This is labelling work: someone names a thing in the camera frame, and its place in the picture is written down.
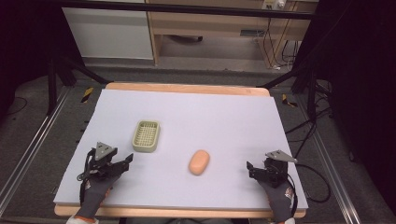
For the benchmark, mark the light wooden desk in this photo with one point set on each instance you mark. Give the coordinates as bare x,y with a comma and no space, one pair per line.
205,25

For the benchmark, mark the white foam mat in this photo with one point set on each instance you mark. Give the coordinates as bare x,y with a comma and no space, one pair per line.
202,124

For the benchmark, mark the black metal stand leg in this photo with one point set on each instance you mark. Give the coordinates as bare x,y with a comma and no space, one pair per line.
57,77
306,81

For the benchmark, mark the black metal frame bar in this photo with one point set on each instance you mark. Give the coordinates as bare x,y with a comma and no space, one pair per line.
186,8

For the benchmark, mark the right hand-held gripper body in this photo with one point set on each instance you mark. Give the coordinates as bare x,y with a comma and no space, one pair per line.
275,169

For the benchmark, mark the orange soap bar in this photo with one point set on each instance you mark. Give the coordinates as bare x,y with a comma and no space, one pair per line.
199,162

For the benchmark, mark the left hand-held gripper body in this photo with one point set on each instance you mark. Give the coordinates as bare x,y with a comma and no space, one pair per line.
102,157

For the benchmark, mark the person's left hand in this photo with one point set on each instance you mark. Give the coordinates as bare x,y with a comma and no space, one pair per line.
98,193

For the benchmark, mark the aluminium floor rail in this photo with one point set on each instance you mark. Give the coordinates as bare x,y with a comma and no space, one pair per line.
330,168
34,146

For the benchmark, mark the white power strip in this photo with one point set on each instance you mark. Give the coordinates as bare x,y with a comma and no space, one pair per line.
274,4

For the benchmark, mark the yellow black floor tape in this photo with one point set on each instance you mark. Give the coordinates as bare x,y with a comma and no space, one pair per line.
289,101
87,94

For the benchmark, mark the wooden table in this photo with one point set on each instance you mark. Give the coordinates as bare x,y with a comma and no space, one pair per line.
186,88

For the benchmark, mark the pale green soap dish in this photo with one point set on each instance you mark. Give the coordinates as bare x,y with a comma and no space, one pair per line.
146,136

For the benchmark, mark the person's right hand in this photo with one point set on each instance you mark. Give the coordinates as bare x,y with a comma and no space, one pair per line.
279,202

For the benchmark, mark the white cabinet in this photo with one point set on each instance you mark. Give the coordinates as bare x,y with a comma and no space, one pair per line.
109,34

